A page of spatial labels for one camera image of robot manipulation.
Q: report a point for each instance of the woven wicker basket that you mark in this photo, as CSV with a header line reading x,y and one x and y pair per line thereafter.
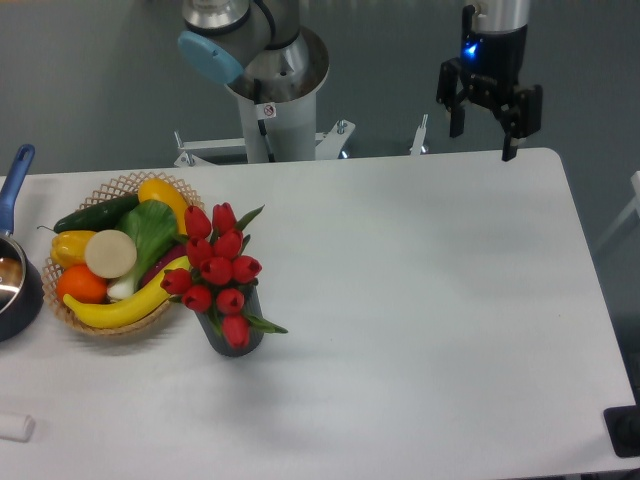
x,y
120,187

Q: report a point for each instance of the red tulip bouquet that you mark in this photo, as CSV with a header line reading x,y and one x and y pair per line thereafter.
x,y
215,250

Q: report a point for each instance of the yellow squash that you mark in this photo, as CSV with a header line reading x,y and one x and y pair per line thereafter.
x,y
164,192

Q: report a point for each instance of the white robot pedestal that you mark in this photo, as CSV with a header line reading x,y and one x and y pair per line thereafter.
x,y
278,131

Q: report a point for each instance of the white cylinder object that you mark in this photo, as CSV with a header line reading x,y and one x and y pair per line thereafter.
x,y
16,427

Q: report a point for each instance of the beige round disc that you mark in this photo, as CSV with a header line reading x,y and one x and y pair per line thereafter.
x,y
110,254

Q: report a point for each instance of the green cucumber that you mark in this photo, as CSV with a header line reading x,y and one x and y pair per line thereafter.
x,y
97,217

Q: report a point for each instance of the dark grey ribbed vase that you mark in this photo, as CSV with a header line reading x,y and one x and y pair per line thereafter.
x,y
226,325

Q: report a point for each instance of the orange fruit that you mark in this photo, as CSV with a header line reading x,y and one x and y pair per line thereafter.
x,y
82,284

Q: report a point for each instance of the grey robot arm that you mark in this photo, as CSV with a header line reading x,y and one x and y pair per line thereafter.
x,y
274,67

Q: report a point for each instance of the black device at edge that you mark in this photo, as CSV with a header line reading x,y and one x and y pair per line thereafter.
x,y
623,429

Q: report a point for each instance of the purple eggplant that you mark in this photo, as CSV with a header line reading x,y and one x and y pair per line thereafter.
x,y
173,253

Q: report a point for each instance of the blue handled saucepan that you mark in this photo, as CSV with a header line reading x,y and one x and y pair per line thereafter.
x,y
21,285

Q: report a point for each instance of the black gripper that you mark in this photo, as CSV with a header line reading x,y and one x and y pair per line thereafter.
x,y
488,69

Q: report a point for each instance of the yellow banana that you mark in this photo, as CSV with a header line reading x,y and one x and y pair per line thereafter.
x,y
122,313

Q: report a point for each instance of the yellow bell pepper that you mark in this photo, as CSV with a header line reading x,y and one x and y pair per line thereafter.
x,y
68,248

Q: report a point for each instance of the green bok choy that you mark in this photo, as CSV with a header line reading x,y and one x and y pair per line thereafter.
x,y
151,226

